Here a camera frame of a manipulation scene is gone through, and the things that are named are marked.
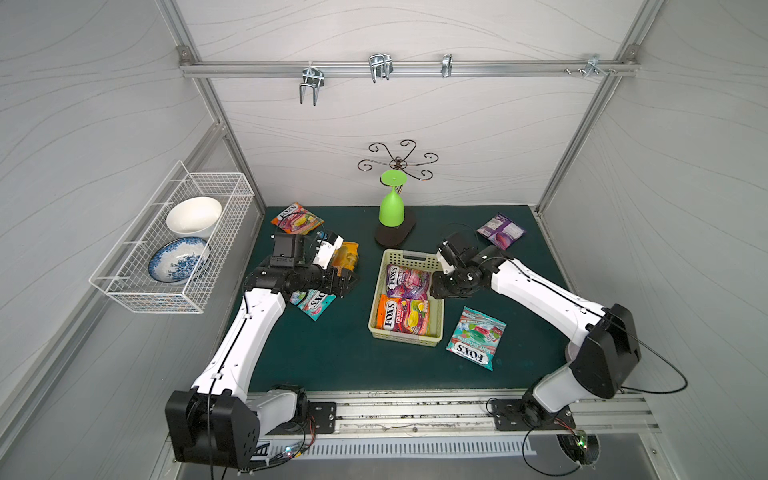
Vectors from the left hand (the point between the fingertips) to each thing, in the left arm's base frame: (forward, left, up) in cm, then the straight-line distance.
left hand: (346, 274), depth 77 cm
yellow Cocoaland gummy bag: (+18, +4, -17) cm, 24 cm away
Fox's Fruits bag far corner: (+37, +26, -18) cm, 49 cm away
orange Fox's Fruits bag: (-3, -16, -18) cm, 24 cm away
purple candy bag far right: (+32, -53, -19) cm, 65 cm away
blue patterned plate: (-5, +35, +12) cm, 37 cm away
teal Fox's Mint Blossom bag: (+1, +13, -20) cm, 23 cm away
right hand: (0, -25, -7) cm, 26 cm away
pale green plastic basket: (+17, -18, -17) cm, 30 cm away
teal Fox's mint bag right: (-8, -37, -20) cm, 43 cm away
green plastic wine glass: (+23, -11, +3) cm, 26 cm away
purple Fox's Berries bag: (+8, -17, -18) cm, 26 cm away
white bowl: (+9, +39, +11) cm, 41 cm away
